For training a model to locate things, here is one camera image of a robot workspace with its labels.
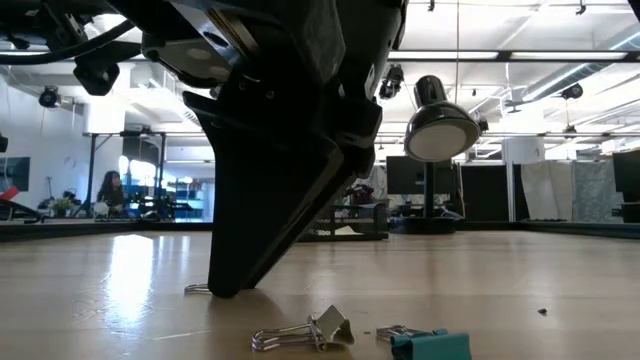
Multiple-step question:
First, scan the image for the black desk lamp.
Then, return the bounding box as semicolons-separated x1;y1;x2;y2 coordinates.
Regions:
389;74;482;236

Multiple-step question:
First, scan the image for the black table edge frame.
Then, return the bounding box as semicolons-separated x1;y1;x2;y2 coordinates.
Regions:
0;217;640;244

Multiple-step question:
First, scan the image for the overhead frame light bar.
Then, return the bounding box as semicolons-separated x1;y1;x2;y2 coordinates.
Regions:
0;48;640;63

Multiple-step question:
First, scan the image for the dark monitor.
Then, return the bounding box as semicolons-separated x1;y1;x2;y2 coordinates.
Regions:
385;155;459;197

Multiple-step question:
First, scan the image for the light partition panel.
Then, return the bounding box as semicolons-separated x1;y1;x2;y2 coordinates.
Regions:
520;160;574;222

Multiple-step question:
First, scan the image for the black hanging camera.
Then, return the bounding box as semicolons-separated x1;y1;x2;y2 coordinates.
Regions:
38;85;61;109
559;82;585;101

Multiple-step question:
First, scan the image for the silver binder clip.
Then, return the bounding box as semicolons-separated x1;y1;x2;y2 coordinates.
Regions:
251;303;356;354

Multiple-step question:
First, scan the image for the grey patterned panel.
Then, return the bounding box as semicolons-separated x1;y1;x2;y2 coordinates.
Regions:
572;159;614;224

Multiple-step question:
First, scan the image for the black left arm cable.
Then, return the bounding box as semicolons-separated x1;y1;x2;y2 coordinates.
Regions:
0;19;137;66

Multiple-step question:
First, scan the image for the dark wall picture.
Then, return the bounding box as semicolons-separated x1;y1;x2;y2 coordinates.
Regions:
0;156;31;193

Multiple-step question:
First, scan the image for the white pillar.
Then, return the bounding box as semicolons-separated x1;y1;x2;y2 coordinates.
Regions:
502;137;546;222

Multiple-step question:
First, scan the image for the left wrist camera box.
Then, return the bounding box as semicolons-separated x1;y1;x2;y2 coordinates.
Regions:
329;97;384;180

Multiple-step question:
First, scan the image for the potted plant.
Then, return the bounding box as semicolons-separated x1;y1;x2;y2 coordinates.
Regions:
49;197;75;218

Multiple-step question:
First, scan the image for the black stand frame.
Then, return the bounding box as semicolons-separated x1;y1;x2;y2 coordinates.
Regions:
85;130;167;219

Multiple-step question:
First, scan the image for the black mesh desk organizer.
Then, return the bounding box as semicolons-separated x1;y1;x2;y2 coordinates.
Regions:
298;201;390;243

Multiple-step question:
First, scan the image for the black monitor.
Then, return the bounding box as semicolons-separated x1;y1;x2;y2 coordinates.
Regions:
612;149;640;224

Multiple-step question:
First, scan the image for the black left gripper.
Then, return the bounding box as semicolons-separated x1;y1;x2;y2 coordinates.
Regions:
107;0;406;107

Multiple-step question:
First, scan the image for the teal binder clip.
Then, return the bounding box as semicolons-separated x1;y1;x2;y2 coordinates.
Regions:
375;324;473;360

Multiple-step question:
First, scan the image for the person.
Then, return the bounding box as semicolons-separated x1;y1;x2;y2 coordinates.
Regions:
96;169;127;217

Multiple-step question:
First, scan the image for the black overhead camera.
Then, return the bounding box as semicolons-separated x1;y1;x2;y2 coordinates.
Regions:
378;63;405;101

